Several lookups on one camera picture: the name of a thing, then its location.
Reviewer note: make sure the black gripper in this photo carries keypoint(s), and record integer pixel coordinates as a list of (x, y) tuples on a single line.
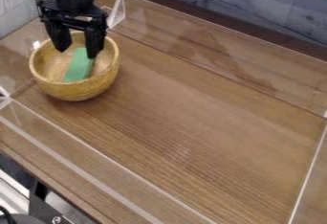
[(58, 21)]

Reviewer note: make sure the green stick block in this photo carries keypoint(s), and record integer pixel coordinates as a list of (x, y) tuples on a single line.
[(80, 66)]

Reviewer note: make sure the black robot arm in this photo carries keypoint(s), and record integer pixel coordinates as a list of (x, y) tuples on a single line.
[(73, 5)]

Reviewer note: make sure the wooden bowl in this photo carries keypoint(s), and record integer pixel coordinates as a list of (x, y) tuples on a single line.
[(48, 66)]

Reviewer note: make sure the clear acrylic corner bracket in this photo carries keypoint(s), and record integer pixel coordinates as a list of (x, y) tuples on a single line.
[(114, 13)]

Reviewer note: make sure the clear acrylic left bracket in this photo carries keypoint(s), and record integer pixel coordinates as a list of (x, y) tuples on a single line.
[(4, 97)]

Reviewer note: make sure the black table leg frame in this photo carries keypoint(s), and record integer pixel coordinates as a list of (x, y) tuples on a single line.
[(41, 210)]

